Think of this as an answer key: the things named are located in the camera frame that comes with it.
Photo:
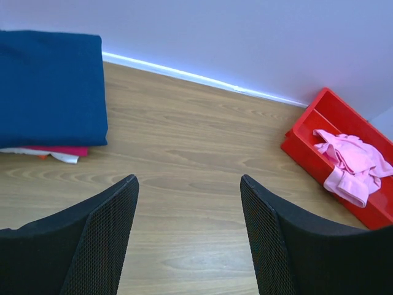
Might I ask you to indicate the red plastic bin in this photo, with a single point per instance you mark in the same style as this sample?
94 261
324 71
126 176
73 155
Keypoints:
330 113

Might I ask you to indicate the folded magenta t shirt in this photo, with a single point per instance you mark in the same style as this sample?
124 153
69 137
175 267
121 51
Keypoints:
77 151

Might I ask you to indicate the folded white t shirt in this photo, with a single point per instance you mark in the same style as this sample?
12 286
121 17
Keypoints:
66 158

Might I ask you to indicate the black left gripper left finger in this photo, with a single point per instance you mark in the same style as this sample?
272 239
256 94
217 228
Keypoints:
79 250

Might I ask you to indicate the folded navy blue t shirt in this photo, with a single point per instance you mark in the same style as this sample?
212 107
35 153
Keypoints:
52 90

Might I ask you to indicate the pink polo shirt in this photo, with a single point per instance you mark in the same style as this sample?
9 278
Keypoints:
358 167

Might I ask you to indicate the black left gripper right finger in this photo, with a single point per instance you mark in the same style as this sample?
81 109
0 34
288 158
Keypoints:
297 252

